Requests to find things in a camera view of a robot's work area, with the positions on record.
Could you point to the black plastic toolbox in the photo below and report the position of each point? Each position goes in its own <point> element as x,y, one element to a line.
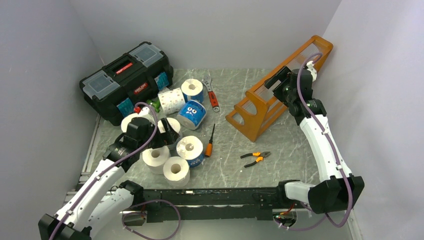
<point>136,76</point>

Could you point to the orange wooden shelf rack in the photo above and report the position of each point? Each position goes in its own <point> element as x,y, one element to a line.
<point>259,108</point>

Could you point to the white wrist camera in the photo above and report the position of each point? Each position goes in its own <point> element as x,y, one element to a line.
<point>310,66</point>
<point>142,110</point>

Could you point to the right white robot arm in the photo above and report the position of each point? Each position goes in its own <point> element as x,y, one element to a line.
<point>338,189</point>

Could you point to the green small object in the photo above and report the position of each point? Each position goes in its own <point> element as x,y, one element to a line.
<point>155,104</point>

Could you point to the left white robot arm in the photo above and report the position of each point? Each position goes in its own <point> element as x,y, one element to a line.
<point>82,217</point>

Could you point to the white dotted wrapped roll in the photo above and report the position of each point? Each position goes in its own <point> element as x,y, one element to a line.
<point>171,101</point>

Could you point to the blue wrapped roll upright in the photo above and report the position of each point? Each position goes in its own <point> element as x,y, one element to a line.
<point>192,89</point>

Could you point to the white roll with red print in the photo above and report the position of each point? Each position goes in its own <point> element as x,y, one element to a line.
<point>176,126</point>

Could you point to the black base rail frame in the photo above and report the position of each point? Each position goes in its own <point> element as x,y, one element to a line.
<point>159,205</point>

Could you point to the red adjustable wrench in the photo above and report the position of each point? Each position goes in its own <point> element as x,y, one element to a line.
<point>207,82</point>

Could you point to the blue monster-face wrapped roll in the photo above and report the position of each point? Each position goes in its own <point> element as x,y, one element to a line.
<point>191,114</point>

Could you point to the black orange screwdriver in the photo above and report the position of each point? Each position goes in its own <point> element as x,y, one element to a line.
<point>209,147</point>

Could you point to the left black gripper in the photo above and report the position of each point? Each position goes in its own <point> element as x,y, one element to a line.
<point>166,138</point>

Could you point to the blue wrapped paper roll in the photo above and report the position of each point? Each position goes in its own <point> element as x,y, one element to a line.
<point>191,149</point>

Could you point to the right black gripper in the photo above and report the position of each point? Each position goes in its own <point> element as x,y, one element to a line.
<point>283,75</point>

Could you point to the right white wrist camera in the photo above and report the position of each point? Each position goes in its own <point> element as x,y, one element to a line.
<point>310,66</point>

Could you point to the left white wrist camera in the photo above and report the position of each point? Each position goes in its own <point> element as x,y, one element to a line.
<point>142,110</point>

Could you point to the white paper towel roll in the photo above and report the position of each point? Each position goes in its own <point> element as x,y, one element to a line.
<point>139,123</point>
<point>155,158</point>
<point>176,171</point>

